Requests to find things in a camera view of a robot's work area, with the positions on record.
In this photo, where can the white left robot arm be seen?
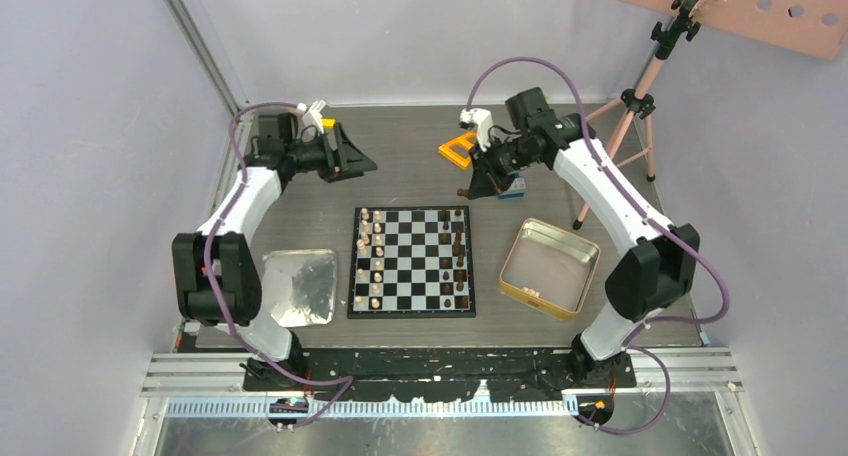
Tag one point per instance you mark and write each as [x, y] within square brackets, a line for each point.
[217, 280]

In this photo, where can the gold square metal tin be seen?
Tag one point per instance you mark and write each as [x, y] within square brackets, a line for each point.
[557, 263]

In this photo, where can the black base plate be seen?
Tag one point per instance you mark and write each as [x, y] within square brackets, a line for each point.
[437, 374]

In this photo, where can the yellow triangle toy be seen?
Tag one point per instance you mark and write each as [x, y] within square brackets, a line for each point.
[457, 150]

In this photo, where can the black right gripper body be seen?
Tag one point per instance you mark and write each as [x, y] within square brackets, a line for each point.
[499, 162]

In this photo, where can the pink perforated board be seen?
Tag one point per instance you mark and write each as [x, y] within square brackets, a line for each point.
[813, 27]

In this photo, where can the light chess piece in tin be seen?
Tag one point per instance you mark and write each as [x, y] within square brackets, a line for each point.
[531, 292]

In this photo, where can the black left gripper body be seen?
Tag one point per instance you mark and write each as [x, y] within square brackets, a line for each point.
[318, 157]

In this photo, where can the silver tin lid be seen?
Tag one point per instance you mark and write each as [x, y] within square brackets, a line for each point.
[299, 286]

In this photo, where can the blue and grey lego block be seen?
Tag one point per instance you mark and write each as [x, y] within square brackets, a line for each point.
[515, 190]

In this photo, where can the pink tripod stand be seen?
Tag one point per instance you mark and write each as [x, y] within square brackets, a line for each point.
[636, 102]

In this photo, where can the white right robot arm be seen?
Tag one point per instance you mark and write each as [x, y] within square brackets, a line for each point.
[657, 257]

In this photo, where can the black and white chessboard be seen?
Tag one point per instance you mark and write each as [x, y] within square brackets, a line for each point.
[402, 264]

